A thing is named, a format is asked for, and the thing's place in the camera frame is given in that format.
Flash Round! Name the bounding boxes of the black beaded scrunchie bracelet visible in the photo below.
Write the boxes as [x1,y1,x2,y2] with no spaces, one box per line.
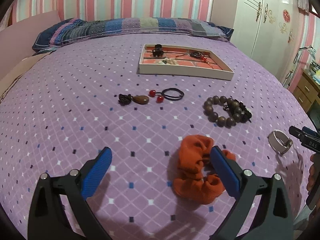
[223,99,253,124]

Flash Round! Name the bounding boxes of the brown wooden bead bracelet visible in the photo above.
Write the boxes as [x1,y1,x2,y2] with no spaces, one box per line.
[203,95,243,128]

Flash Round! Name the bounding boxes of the orange fabric scrunchie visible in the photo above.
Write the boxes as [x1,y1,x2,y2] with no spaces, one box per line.
[172,135,225,205]

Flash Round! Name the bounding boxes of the red string charm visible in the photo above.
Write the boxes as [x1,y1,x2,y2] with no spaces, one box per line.
[200,57,219,69]

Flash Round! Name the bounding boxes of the black braided bracelet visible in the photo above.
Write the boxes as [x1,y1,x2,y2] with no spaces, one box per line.
[176,51,207,59]

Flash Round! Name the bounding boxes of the black hair tie red beads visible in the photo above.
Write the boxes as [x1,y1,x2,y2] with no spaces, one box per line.
[149,88,184,103]

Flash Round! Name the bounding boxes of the brown wooden pendant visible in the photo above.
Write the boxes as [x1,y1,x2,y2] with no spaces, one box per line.
[118,94,149,106]

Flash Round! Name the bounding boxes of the cream flower scrunchie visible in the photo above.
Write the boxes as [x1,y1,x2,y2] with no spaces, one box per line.
[155,57,178,65]

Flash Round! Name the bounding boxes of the black hair claw clip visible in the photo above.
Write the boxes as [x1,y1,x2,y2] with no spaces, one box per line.
[152,44,164,57]

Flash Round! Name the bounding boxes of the white jewelry tray red lining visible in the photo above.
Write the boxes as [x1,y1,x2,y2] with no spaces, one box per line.
[138,44,234,81]

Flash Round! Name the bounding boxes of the person's right hand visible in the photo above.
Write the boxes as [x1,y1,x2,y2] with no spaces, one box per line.
[306,153,319,192]

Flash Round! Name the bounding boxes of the white desk lamp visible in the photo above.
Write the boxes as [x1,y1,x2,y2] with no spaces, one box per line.
[282,46,316,88]

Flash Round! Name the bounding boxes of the white decorated wardrobe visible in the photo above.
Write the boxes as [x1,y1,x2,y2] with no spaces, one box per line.
[231,0,298,80]

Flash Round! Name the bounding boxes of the purple diamond pattern bedspread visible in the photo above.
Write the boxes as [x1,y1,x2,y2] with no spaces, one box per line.
[1,34,312,239]

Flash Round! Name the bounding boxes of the beige folded blanket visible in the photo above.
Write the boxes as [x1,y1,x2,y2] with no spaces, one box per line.
[1,52,51,101]

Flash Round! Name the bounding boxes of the pink headboard cushion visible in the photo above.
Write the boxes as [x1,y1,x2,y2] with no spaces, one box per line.
[0,11,61,78]

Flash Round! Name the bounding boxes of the patchwork blue purple pillow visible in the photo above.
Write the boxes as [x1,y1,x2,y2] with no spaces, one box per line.
[32,17,234,53]

